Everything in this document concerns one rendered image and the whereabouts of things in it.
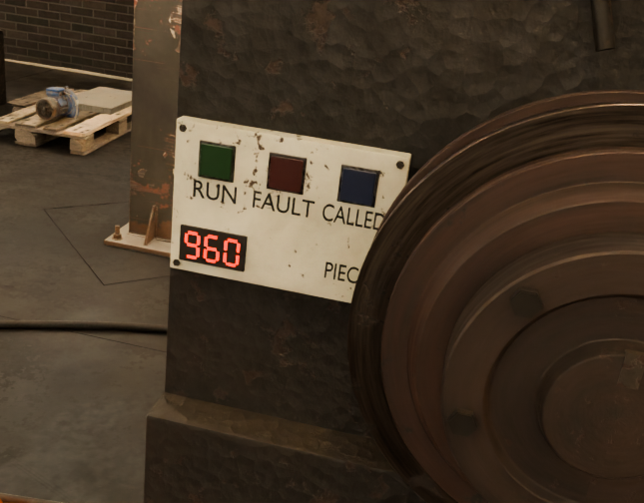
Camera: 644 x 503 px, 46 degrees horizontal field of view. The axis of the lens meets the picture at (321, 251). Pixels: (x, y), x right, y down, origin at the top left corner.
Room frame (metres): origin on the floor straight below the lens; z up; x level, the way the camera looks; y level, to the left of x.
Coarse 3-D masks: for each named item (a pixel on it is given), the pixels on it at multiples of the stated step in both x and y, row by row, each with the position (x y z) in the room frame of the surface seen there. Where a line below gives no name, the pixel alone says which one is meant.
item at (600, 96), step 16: (560, 96) 0.69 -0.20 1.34; (576, 96) 0.69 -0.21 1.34; (592, 96) 0.69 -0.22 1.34; (608, 96) 0.69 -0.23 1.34; (624, 96) 0.68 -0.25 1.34; (640, 96) 0.68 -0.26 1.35; (512, 112) 0.70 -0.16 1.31; (528, 112) 0.70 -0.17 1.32; (480, 128) 0.70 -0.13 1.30; (496, 128) 0.70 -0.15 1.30; (448, 144) 0.71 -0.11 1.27; (464, 144) 0.70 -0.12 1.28; (432, 160) 0.71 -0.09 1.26; (416, 176) 0.71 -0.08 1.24; (400, 192) 0.72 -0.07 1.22
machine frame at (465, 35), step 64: (192, 0) 0.84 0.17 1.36; (256, 0) 0.83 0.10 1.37; (320, 0) 0.82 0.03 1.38; (384, 0) 0.81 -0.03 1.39; (448, 0) 0.80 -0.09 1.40; (512, 0) 0.79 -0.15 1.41; (576, 0) 0.78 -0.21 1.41; (640, 0) 0.77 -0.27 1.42; (192, 64) 0.84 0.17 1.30; (256, 64) 0.83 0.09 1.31; (320, 64) 0.82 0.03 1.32; (384, 64) 0.81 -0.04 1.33; (448, 64) 0.80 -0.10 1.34; (512, 64) 0.79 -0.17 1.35; (576, 64) 0.78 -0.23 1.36; (640, 64) 0.77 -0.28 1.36; (320, 128) 0.82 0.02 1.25; (384, 128) 0.80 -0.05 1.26; (448, 128) 0.79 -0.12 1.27; (192, 320) 0.84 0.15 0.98; (256, 320) 0.82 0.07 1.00; (320, 320) 0.81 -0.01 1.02; (192, 384) 0.84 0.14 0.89; (256, 384) 0.82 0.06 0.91; (320, 384) 0.81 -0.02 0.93; (192, 448) 0.78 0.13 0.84; (256, 448) 0.77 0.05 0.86; (320, 448) 0.77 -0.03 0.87
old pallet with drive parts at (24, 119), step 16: (32, 96) 5.44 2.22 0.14; (16, 112) 4.93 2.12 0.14; (32, 112) 4.99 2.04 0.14; (80, 112) 5.15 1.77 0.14; (128, 112) 5.31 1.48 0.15; (0, 128) 4.94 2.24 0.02; (16, 128) 4.68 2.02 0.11; (32, 128) 4.67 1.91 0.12; (48, 128) 4.65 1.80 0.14; (64, 128) 4.75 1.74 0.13; (80, 128) 4.74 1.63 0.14; (96, 128) 4.79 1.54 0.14; (112, 128) 5.15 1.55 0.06; (128, 128) 5.35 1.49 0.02; (32, 144) 4.66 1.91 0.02; (80, 144) 4.62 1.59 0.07; (96, 144) 4.84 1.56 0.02
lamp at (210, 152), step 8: (208, 152) 0.81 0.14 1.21; (216, 152) 0.81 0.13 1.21; (224, 152) 0.81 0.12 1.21; (232, 152) 0.81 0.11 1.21; (208, 160) 0.81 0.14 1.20; (216, 160) 0.81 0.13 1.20; (224, 160) 0.81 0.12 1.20; (232, 160) 0.81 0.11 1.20; (200, 168) 0.81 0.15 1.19; (208, 168) 0.81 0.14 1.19; (216, 168) 0.81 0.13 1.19; (224, 168) 0.81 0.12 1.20; (208, 176) 0.81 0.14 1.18; (216, 176) 0.81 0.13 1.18; (224, 176) 0.81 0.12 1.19
